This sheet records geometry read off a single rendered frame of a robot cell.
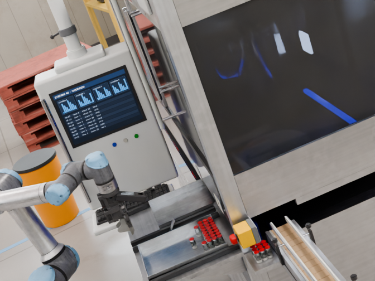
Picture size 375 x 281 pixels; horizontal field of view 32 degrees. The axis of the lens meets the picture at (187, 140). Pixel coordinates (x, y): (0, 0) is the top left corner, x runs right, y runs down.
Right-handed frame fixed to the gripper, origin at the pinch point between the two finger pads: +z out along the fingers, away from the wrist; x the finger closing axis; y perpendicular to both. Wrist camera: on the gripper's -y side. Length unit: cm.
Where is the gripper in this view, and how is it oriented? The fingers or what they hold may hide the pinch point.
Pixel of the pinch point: (133, 230)
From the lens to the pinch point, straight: 258.0
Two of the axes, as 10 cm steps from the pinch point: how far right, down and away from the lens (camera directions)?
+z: 3.2, 8.6, 4.0
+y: -9.2, 3.8, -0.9
